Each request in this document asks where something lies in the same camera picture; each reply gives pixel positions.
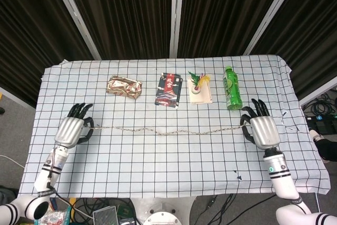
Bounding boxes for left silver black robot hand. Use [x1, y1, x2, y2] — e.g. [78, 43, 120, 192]
[54, 103, 95, 149]

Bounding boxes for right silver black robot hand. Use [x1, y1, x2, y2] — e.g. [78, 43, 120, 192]
[240, 98, 281, 151]

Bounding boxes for beige braided rope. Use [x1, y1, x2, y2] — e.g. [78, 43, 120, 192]
[91, 125, 247, 136]

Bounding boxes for green plastic drink bottle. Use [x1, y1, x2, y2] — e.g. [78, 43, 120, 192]
[222, 65, 244, 111]

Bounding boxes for black power strip with lights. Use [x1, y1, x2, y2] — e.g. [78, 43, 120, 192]
[305, 113, 337, 131]

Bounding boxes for black white sneaker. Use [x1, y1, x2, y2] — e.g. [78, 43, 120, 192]
[309, 128, 337, 163]

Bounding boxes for gold red wrapped package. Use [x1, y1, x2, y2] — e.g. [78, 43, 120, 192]
[106, 75, 143, 100]

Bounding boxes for green yellow feather shuttlecock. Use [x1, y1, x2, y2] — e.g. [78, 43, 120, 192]
[187, 71, 212, 95]

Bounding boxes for teal red snack bag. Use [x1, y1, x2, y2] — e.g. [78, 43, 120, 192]
[38, 201, 73, 225]

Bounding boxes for small device with screen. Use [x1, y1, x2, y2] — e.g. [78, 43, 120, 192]
[92, 206, 120, 225]

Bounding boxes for white black checkered tablecloth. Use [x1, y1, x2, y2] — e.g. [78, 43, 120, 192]
[18, 54, 331, 200]

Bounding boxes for dark pleated partition panel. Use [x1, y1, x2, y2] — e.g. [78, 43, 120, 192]
[0, 0, 97, 109]
[251, 0, 337, 100]
[62, 0, 174, 61]
[177, 0, 292, 58]

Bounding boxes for dark red snack packet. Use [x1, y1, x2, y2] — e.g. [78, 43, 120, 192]
[154, 72, 184, 110]

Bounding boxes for white robot torso base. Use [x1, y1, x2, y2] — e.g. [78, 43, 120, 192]
[131, 197, 197, 225]

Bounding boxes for thin white floor cable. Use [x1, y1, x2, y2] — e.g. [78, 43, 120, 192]
[0, 154, 26, 169]

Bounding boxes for white aluminium partition post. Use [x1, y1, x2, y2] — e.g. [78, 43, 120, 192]
[0, 86, 37, 110]
[299, 77, 337, 106]
[242, 0, 304, 57]
[48, 0, 103, 61]
[169, 0, 186, 58]

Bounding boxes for black coiled floor cables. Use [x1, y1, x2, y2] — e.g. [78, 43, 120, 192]
[302, 92, 337, 116]

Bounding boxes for black floor cable bundle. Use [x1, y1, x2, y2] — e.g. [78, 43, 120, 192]
[54, 194, 138, 225]

